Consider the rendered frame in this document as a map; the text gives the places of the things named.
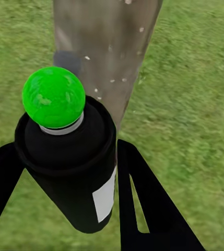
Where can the tree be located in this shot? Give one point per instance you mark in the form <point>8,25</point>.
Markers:
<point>89,27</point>

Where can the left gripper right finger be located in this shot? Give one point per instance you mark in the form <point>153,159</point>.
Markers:
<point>168,231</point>

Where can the pesticide atomizer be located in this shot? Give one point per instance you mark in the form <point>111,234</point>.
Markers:
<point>66,140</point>

